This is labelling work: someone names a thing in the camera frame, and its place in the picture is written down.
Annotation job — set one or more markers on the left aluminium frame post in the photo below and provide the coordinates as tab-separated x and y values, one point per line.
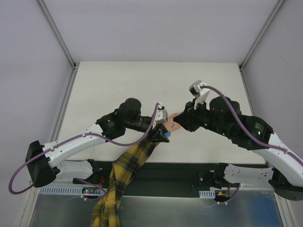
56	33

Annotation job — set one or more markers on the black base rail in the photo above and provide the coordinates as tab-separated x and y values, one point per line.
180	180

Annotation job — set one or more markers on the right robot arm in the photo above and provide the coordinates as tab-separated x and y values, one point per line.
223	116

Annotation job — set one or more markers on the white cable duct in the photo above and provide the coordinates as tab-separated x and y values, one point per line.
72	190
212	194

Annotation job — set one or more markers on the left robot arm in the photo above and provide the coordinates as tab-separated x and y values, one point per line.
49	162

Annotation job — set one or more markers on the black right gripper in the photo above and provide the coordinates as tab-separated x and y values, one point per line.
189	117

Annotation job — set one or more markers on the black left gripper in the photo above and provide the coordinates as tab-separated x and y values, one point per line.
155	130

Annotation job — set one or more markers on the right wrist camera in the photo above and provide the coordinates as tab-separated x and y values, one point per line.
199	93

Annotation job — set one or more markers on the blue nail polish bottle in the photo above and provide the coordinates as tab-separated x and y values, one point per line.
168	134

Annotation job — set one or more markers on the mannequin hand with nails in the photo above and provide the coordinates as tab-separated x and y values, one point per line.
171	125

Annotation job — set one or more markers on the aluminium frame post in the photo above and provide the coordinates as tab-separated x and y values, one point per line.
56	33
262	32

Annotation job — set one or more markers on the right white cable duct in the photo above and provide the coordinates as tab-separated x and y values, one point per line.
212	194

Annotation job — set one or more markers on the left white cable duct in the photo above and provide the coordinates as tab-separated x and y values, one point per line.
72	190

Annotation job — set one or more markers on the yellow plaid shirt sleeve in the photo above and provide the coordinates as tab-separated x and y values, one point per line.
124	169

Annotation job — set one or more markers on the right aluminium frame post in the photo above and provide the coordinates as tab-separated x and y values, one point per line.
262	32

